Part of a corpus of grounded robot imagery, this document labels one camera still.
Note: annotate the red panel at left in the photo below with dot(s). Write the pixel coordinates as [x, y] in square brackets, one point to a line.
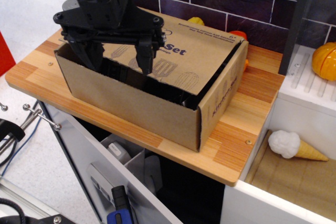
[7, 60]

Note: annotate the brown cardboard kitchen set box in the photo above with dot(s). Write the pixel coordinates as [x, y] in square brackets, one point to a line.
[194, 77]

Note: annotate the blue black tool handle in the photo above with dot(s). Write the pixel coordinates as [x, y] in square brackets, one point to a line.
[123, 212]

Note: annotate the metal clamp with black handle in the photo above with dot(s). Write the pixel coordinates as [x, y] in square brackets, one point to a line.
[16, 132]

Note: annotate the orange toy pumpkin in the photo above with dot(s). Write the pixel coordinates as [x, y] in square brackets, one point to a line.
[323, 61]

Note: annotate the white dish rack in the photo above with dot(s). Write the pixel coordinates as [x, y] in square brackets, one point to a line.
[304, 87]

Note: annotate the yellow toy vegetable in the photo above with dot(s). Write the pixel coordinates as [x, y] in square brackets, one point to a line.
[196, 20]

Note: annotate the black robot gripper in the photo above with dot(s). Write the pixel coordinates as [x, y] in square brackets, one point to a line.
[111, 21]

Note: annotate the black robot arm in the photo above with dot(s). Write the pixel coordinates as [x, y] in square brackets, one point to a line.
[88, 24]

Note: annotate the red can grey lid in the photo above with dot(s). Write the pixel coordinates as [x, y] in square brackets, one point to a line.
[70, 4]

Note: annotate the dark grey vertical post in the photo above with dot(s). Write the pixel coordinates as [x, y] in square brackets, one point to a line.
[291, 46]

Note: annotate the grey storage bin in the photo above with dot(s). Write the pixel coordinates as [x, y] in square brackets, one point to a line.
[144, 166]

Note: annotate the white cabinet door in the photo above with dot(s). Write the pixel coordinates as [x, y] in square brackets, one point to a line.
[98, 171]

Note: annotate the toy ice cream cone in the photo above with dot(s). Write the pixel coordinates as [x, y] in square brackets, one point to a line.
[289, 145]

